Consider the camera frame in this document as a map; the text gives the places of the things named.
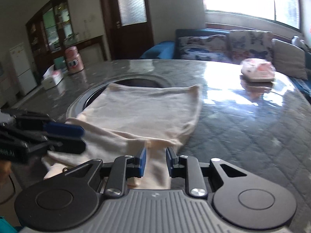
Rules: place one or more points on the grey quilted star table cover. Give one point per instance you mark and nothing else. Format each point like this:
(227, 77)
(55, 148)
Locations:
(243, 126)

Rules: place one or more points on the white refrigerator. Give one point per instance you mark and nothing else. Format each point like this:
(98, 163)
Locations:
(23, 72)

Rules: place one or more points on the white tissue box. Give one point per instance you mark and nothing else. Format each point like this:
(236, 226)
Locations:
(52, 80)

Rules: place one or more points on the dark wooden glass cabinet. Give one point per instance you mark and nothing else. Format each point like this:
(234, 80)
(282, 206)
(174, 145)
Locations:
(51, 24)

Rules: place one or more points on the brown wooden ledge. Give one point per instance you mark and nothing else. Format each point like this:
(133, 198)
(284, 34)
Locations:
(93, 45)

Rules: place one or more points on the large butterfly print cushion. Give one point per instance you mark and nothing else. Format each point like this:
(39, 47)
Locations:
(250, 43)

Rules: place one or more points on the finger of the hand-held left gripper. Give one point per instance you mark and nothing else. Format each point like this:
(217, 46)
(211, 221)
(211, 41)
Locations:
(65, 128)
(70, 146)

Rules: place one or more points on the long butterfly print cushion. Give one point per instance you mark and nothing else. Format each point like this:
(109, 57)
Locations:
(201, 47)

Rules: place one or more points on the blue sofa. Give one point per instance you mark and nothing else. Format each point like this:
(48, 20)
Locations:
(160, 51)

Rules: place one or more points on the brown door with frosted glass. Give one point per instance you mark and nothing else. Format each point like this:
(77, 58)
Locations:
(131, 38)

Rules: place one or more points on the round built-in cooktop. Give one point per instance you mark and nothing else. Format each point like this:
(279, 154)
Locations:
(138, 82)

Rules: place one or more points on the cream garment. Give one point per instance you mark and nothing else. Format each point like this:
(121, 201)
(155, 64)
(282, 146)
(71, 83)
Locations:
(145, 111)

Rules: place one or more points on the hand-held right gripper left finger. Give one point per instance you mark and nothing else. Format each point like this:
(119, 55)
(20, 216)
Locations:
(143, 161)

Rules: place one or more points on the teal box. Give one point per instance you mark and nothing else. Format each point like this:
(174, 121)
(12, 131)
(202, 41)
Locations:
(59, 64)

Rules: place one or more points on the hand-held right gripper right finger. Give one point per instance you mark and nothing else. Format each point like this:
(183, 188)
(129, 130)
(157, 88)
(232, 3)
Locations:
(170, 161)

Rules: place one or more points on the pink jar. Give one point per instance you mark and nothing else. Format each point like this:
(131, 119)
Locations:
(74, 62)

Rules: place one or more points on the pink white tissue pack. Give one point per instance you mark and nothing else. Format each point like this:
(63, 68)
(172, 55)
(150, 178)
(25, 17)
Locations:
(257, 70)

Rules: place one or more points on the person's teal clothing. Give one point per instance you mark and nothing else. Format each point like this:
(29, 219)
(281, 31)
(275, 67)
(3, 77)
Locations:
(7, 225)

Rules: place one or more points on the white plush toy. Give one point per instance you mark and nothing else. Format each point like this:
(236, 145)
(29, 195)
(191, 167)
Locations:
(297, 41)

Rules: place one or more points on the grey cushion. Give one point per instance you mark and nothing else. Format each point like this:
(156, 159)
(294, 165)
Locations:
(289, 58)

